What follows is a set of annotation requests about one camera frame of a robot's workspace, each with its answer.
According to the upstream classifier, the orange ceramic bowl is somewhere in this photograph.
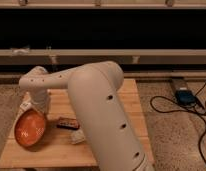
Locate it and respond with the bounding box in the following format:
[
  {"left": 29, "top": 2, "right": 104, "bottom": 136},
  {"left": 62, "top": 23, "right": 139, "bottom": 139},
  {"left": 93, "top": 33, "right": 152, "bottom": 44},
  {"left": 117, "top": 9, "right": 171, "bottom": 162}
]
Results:
[{"left": 14, "top": 109, "right": 46, "bottom": 148}]

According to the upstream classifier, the wooden board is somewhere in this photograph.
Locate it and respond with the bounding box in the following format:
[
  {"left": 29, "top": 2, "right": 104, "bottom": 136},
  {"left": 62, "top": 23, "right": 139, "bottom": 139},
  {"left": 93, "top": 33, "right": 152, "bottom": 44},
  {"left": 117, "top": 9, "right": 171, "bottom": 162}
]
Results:
[{"left": 0, "top": 79, "right": 154, "bottom": 169}]

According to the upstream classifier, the small white block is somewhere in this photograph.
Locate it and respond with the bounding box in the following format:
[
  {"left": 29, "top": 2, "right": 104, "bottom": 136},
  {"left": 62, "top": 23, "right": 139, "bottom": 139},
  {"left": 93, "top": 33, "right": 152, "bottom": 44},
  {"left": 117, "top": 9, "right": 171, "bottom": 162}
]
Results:
[{"left": 70, "top": 129, "right": 85, "bottom": 144}]

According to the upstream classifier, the blue power adapter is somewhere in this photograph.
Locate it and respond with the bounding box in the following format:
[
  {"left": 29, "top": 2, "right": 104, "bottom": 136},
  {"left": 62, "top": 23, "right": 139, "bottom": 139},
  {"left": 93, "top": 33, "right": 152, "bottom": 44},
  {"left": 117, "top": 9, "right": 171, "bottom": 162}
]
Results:
[{"left": 175, "top": 89, "right": 195, "bottom": 106}]

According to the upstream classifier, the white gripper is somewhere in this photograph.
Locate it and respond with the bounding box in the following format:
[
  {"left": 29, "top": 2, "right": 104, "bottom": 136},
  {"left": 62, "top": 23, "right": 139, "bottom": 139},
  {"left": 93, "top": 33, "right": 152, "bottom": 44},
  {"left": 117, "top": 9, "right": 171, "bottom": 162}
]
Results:
[{"left": 30, "top": 89, "right": 50, "bottom": 115}]

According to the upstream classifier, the dark rectangular box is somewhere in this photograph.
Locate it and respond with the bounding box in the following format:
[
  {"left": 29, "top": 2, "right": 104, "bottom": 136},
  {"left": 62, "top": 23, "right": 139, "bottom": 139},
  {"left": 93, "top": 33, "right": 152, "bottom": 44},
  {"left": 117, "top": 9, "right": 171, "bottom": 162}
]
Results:
[{"left": 57, "top": 118, "right": 80, "bottom": 130}]

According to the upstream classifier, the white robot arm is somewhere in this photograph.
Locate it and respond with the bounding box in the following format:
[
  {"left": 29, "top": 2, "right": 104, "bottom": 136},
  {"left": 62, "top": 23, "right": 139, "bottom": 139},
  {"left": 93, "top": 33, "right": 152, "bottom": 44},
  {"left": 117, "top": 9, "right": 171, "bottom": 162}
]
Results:
[{"left": 19, "top": 61, "right": 155, "bottom": 171}]

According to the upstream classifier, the small white box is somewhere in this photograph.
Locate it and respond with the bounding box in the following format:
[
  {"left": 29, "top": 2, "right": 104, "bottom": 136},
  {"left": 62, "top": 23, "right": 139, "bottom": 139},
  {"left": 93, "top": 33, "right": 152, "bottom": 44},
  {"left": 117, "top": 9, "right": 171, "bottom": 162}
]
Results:
[{"left": 20, "top": 101, "right": 32, "bottom": 112}]

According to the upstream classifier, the black cable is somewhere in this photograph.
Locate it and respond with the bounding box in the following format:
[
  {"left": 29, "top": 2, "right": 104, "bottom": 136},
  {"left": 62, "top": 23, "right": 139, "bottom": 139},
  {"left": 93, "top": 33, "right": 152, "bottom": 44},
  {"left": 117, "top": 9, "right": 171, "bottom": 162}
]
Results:
[{"left": 149, "top": 79, "right": 206, "bottom": 168}]

